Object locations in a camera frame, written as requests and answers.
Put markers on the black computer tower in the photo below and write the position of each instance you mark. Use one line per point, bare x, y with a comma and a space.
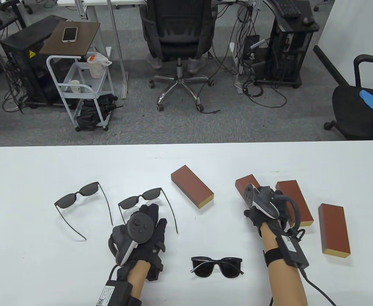
285, 57

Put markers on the grey hand controller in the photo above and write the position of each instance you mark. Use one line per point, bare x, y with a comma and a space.
140, 226
262, 200

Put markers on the black fabric armchair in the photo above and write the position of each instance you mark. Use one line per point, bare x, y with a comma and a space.
352, 108

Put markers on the white desk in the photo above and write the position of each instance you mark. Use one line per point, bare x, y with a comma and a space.
94, 2

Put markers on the black keyboard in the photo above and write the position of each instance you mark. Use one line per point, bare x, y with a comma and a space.
286, 8

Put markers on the black sunglasses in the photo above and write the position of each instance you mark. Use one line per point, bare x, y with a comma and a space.
129, 202
229, 269
67, 200

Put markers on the white desk leg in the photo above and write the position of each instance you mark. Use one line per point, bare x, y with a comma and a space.
233, 52

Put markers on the white smartphone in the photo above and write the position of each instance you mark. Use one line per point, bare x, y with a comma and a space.
69, 34

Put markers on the aluminium frame post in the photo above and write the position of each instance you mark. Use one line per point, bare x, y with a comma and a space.
117, 47
82, 9

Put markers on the person's left forearm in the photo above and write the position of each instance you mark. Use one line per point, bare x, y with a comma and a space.
137, 280

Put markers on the person's right forearm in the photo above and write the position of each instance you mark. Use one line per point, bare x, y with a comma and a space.
285, 280

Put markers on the black power box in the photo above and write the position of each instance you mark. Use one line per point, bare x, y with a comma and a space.
251, 43

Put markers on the black mesh office chair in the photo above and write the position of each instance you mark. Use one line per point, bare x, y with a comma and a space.
180, 32

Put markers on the white board panel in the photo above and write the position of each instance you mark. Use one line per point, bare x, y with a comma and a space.
358, 32

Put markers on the black computer case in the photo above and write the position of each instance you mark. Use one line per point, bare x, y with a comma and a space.
24, 67

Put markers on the white rolling cart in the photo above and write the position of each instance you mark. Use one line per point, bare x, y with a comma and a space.
83, 75

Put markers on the person's left hand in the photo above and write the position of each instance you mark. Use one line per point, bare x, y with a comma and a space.
151, 213

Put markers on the black wrist battery box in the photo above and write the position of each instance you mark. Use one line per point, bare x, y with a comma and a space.
113, 295
293, 250

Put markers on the brown wooden board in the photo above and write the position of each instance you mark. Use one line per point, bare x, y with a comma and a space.
78, 47

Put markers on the person's right hand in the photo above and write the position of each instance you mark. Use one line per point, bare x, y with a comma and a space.
262, 223

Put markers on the white plastic bag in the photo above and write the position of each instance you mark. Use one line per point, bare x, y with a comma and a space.
95, 68

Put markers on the black desk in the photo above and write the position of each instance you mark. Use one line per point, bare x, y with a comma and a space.
9, 24

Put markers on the white paper cup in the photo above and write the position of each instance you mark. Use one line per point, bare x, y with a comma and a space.
75, 86

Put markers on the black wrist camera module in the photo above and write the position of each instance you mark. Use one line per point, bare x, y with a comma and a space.
156, 271

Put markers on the black bag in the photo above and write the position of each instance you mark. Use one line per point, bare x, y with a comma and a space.
89, 116

